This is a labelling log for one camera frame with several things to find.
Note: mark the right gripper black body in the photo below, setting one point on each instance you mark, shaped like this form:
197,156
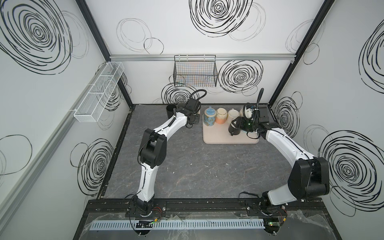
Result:
237,126

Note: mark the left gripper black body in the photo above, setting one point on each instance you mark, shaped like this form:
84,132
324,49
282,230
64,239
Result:
173,109

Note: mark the white black mug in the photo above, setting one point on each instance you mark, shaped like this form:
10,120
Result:
235,126

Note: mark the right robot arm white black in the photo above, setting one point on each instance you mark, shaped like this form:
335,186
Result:
309,177

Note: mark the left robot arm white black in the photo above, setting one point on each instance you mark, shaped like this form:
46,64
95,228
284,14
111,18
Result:
153,151

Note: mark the blue butterfly mug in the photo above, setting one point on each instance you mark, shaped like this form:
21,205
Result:
209,117

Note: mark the cream white mug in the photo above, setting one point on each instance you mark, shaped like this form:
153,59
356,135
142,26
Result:
232,114

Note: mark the orange cream mug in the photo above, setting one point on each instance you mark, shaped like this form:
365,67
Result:
221,116

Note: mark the beige plastic tray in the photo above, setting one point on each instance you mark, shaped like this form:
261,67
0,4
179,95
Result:
219,134

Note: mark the aluminium wall rail back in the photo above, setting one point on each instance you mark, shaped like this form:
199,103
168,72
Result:
203,57

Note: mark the aluminium wall rail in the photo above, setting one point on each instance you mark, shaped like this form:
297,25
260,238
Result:
203,57
41,141

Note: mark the black corner frame post left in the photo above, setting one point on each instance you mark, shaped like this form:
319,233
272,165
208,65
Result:
101,45

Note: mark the black corner frame post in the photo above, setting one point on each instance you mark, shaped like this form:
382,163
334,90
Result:
318,20
101,45

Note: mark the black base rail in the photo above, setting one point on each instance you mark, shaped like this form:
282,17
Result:
164,207

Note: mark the white wire shelf basket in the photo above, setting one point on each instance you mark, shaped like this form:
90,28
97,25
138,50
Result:
95,101

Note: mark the black corner frame post right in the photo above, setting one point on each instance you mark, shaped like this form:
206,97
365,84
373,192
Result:
318,20

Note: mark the white slotted cable duct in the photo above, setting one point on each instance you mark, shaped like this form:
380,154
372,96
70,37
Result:
202,224

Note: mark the aluminium wall rail left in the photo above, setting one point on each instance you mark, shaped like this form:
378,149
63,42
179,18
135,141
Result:
41,141

